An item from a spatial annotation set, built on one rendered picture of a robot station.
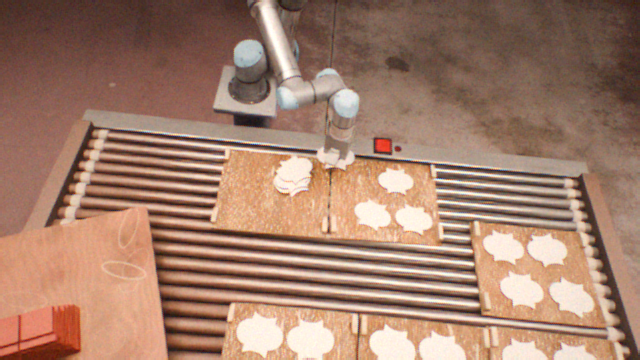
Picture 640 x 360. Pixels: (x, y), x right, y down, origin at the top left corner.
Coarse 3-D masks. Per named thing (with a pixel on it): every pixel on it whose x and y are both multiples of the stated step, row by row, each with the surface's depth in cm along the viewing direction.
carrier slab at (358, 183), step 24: (360, 168) 177; (384, 168) 178; (408, 168) 179; (336, 192) 170; (360, 192) 171; (384, 192) 172; (408, 192) 173; (432, 192) 174; (336, 216) 165; (432, 216) 169; (360, 240) 162; (384, 240) 161; (408, 240) 162; (432, 240) 163
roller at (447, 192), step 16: (96, 160) 172; (112, 160) 172; (128, 160) 172; (144, 160) 173; (160, 160) 173; (176, 160) 174; (448, 192) 177; (464, 192) 178; (480, 192) 178; (496, 192) 179; (560, 208) 180; (576, 208) 179
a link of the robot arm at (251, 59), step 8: (248, 40) 185; (240, 48) 183; (248, 48) 183; (256, 48) 183; (264, 48) 185; (240, 56) 181; (248, 56) 181; (256, 56) 181; (264, 56) 184; (240, 64) 183; (248, 64) 182; (256, 64) 184; (264, 64) 186; (240, 72) 187; (248, 72) 186; (256, 72) 187; (248, 80) 190; (256, 80) 191
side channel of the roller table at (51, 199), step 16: (80, 128) 174; (64, 144) 169; (80, 144) 170; (64, 160) 166; (80, 160) 171; (64, 176) 162; (48, 192) 158; (64, 192) 162; (48, 208) 155; (32, 224) 152; (48, 224) 154
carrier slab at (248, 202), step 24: (240, 168) 172; (264, 168) 173; (312, 168) 175; (240, 192) 167; (264, 192) 168; (312, 192) 169; (240, 216) 161; (264, 216) 162; (288, 216) 163; (312, 216) 164
